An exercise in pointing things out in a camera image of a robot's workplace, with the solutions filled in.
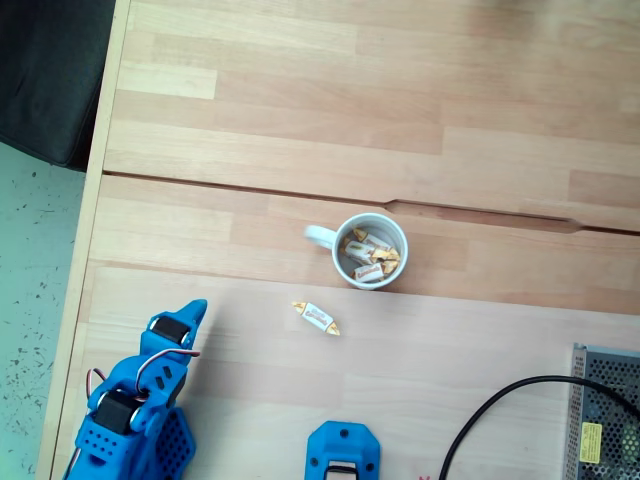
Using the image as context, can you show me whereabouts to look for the white ceramic mug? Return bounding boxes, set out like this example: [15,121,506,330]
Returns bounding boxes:
[303,212,410,291]

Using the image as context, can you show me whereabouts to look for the pale wooden base board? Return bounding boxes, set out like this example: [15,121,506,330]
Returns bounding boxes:
[64,263,640,480]

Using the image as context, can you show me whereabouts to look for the black upholstered seat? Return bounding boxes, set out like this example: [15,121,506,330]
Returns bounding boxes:
[0,0,117,174]

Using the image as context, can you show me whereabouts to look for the perforated metal power supply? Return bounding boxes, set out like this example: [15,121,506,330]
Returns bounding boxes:
[564,342,640,480]

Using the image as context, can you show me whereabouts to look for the red white gripper servo cable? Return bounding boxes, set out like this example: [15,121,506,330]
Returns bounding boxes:
[134,348,201,401]

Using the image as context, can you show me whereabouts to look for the red white wrist servo cable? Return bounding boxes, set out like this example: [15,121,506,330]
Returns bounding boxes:
[87,368,109,401]

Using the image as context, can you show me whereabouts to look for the blue printed mount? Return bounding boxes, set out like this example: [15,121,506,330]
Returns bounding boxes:
[305,420,382,480]

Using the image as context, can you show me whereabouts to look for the thick black power cable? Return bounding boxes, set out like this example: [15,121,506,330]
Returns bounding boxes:
[438,375,640,480]

